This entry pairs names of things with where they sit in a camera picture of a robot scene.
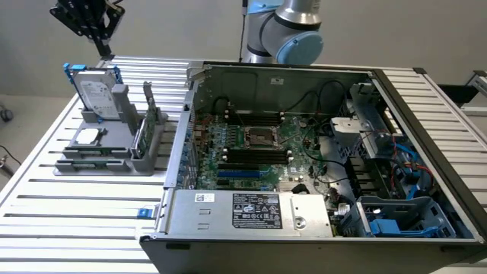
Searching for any blue data wire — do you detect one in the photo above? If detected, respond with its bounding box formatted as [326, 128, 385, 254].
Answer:
[390, 136, 424, 201]

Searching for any black RAM slot bank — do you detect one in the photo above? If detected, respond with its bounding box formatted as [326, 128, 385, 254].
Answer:
[224, 109, 286, 126]
[222, 147, 294, 164]

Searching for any green motherboard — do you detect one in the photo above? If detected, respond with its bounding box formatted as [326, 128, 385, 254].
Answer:
[188, 112, 345, 202]

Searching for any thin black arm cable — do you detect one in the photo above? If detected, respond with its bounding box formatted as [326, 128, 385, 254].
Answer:
[238, 0, 248, 63]

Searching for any blue bay latch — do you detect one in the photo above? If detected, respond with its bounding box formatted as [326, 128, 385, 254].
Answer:
[366, 219, 401, 238]

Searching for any blue expansion slot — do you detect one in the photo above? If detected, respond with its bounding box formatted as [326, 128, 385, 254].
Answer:
[216, 170, 269, 178]

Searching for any open black PC case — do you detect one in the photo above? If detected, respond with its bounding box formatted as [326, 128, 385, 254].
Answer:
[138, 61, 487, 274]

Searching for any long black looped wire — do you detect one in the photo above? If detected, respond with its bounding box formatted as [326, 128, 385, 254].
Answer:
[282, 80, 348, 115]

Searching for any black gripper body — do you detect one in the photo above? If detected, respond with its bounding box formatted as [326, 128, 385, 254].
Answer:
[55, 0, 115, 17]

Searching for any silver power supply unit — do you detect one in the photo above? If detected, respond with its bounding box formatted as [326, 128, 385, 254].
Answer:
[161, 189, 334, 239]

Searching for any metal CPU socket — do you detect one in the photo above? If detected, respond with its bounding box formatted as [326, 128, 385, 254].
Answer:
[241, 125, 285, 150]

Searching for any black wire over motherboard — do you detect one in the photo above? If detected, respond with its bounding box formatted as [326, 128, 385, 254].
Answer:
[314, 159, 353, 184]

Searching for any red wire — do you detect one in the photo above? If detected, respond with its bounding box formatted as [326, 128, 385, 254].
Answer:
[405, 159, 434, 187]

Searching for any silver disk in blue carrier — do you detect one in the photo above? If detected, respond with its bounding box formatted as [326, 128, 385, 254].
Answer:
[61, 62, 125, 124]

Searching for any silver metal drive cage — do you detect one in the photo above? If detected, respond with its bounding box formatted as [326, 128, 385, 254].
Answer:
[328, 82, 404, 161]

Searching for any aluminium side frame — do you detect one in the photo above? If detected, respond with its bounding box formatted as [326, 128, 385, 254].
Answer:
[460, 70, 487, 116]

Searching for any blue-grey disk bay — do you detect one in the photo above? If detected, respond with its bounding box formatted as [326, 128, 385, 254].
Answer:
[354, 195, 457, 238]

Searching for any black floor cable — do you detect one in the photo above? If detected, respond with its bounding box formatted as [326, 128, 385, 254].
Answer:
[0, 144, 23, 174]

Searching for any silver CPU chip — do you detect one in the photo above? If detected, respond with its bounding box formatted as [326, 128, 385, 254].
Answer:
[73, 128, 103, 147]

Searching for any green graphics card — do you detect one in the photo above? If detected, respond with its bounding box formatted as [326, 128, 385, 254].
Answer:
[130, 80, 159, 160]

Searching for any black frame bracket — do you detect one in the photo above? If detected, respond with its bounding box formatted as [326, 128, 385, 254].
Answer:
[436, 83, 473, 108]

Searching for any short black power wire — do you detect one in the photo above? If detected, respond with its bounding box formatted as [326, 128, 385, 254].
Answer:
[212, 96, 232, 115]

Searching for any grey parts rack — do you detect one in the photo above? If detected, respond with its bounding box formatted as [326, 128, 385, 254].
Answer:
[51, 81, 170, 176]

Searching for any green RAM stick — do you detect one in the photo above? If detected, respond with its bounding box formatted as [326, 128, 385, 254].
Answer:
[70, 162, 115, 170]
[77, 149, 115, 157]

